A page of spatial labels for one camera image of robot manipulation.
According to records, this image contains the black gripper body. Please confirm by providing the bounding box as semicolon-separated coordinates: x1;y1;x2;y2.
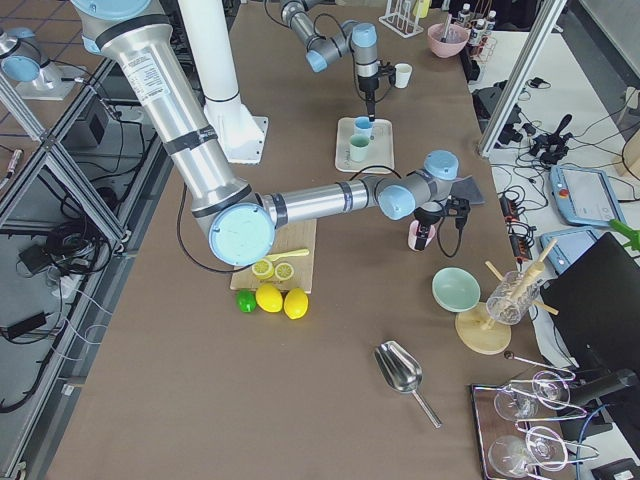
356;75;378;102
413;202;445;227

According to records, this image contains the pink cup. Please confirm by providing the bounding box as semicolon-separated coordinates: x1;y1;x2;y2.
407;220;436;251

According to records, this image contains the blue cup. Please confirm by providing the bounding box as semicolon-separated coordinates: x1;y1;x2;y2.
354;116;374;139

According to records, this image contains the cream cup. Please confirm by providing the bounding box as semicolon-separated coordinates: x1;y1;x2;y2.
394;63;413;89

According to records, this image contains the green cup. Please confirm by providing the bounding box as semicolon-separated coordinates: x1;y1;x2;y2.
349;134;370;163

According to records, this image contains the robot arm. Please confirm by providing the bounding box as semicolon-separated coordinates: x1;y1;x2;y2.
280;1;382;121
75;1;459;266

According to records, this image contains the beige rabbit tray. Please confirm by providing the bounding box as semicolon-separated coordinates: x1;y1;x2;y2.
334;117;395;174

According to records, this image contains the grey folded cloth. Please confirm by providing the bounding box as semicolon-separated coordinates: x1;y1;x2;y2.
450;176;485;206

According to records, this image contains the green bowl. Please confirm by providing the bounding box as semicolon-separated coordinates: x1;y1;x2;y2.
432;267;481;313

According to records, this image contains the yellow cup on rack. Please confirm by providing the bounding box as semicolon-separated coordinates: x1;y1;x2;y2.
413;0;431;19

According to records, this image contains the pink bowl with ice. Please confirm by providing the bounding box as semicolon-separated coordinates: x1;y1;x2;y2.
427;23;470;58

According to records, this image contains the clear glass mug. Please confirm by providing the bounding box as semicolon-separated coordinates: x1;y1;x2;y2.
486;271;542;325

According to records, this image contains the metal muddler in bowl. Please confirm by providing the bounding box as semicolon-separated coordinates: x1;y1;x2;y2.
440;14;452;43

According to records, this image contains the wooden cup tree stand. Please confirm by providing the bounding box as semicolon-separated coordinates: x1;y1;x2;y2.
455;240;559;355

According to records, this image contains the yellow plastic knife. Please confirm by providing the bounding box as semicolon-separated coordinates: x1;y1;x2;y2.
264;248;310;262

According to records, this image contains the metal scoop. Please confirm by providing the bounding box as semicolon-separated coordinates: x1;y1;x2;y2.
374;340;442;429

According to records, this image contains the wooden cutting board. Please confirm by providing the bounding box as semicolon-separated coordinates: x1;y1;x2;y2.
230;220;316;294

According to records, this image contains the yellow lemon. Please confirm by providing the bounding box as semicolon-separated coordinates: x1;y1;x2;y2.
255;283;284;313
283;288;309;320

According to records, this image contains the blue teach pendant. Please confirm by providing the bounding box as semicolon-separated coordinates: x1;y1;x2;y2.
539;226;601;275
549;165;626;227

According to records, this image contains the black monitor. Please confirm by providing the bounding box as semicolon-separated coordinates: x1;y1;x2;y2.
541;233;639;372

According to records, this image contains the green lime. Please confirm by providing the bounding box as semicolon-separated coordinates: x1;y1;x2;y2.
235;290;257;313

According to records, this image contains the wine glass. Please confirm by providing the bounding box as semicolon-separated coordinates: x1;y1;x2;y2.
488;435;531;478
525;426;568;472
532;370;570;410
494;385;538;422

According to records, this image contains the white wire rack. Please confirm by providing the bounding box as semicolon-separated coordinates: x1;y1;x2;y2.
378;0;424;38

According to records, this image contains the white pedestal column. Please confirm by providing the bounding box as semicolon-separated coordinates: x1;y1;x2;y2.
179;0;268;165

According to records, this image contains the aluminium frame post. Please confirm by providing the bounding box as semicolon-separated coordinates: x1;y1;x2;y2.
478;0;567;159

